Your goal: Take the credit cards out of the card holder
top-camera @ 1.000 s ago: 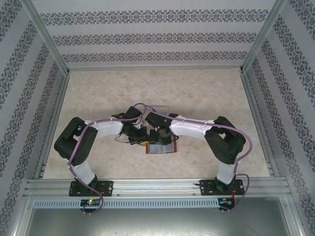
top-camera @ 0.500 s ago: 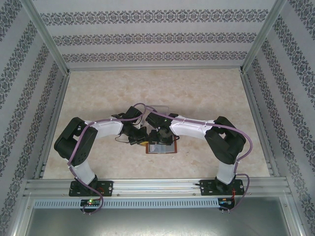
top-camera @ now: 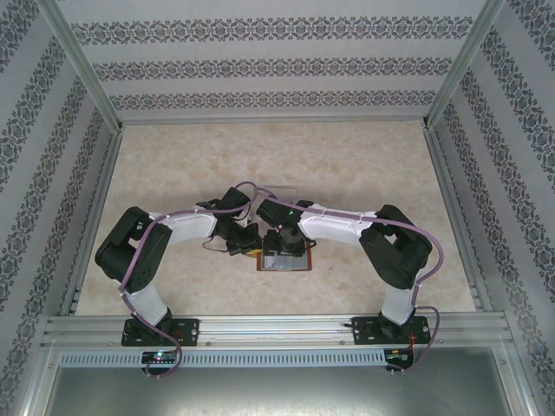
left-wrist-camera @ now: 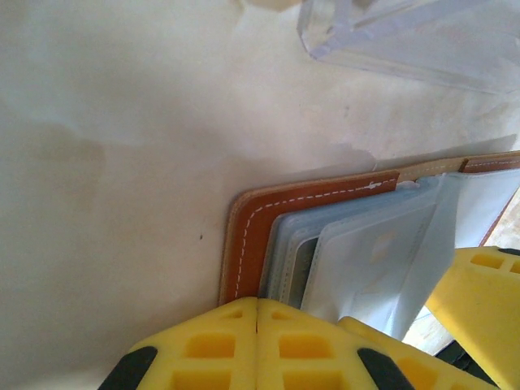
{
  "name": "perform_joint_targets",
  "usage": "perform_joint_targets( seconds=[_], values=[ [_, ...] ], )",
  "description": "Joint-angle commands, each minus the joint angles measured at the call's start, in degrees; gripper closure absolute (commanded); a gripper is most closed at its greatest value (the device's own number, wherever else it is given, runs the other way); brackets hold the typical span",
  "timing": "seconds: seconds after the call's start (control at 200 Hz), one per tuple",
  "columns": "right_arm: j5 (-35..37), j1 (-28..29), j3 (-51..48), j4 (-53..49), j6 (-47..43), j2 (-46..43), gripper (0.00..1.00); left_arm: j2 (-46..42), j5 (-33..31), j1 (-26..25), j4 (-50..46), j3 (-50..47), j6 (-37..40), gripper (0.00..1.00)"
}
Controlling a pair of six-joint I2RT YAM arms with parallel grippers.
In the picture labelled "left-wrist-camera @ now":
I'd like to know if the clear acrylic tiered card organizer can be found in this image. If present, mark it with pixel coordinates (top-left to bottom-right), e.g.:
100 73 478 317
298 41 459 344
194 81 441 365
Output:
296 0 520 97

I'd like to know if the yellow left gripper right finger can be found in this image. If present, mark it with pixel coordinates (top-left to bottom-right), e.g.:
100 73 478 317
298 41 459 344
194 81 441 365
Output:
257 297 416 390

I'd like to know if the brown leather card holder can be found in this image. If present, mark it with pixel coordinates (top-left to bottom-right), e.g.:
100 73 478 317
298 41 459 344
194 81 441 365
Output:
218 149 520 345

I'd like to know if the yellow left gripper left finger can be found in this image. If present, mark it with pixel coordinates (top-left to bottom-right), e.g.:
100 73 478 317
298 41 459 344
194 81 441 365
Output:
97 296 259 390

